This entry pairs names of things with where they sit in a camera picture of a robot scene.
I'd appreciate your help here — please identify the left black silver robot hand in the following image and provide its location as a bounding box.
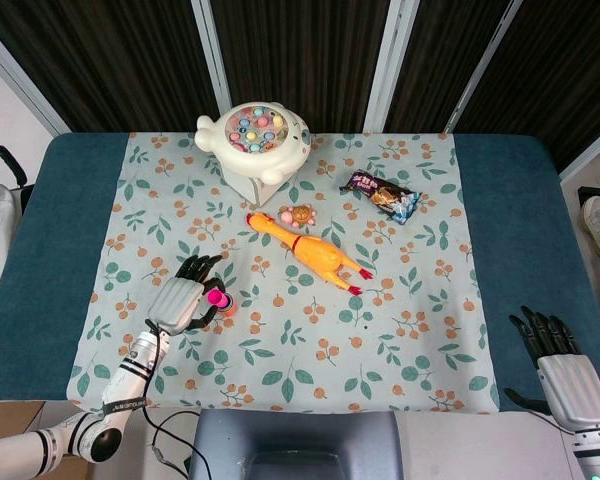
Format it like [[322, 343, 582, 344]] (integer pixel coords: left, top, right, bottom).
[[147, 253, 227, 336]]

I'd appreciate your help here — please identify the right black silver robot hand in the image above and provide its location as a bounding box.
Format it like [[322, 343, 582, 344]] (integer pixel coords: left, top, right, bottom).
[[503, 305, 600, 431]]

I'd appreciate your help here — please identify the white cube box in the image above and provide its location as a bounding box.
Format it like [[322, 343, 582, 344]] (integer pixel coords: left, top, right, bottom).
[[223, 164, 294, 207]]

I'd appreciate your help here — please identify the yellow rubber chicken toy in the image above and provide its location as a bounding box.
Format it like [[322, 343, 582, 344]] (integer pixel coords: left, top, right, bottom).
[[245, 211, 375, 296]]

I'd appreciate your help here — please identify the small brown turtle toy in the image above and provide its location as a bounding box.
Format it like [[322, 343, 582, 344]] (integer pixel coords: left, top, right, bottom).
[[277, 204, 317, 226]]

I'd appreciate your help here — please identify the floral fruit print tablecloth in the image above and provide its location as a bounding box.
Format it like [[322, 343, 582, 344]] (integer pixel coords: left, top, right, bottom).
[[65, 130, 501, 415]]

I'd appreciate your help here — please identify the white seal fishing toy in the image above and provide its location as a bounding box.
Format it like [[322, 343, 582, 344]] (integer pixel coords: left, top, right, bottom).
[[195, 101, 312, 184]]

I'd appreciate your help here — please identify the grey robot torso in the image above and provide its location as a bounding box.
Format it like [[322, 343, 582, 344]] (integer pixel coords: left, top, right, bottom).
[[188, 408, 406, 480]]

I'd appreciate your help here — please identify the black chair base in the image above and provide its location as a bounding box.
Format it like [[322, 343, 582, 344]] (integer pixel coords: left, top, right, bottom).
[[577, 185, 600, 211]]

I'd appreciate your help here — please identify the brown cardboard box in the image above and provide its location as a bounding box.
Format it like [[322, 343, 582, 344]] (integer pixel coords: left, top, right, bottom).
[[0, 399, 91, 480]]

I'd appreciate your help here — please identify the black chair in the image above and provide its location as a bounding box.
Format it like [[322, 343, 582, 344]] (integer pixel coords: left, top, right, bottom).
[[0, 141, 34, 211]]

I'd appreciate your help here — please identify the dark snack packet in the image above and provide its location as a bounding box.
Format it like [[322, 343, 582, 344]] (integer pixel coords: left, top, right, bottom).
[[339, 169, 423, 224]]

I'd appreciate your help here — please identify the dark folding partition screen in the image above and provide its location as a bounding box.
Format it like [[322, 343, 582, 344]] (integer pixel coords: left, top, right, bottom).
[[0, 0, 600, 176]]

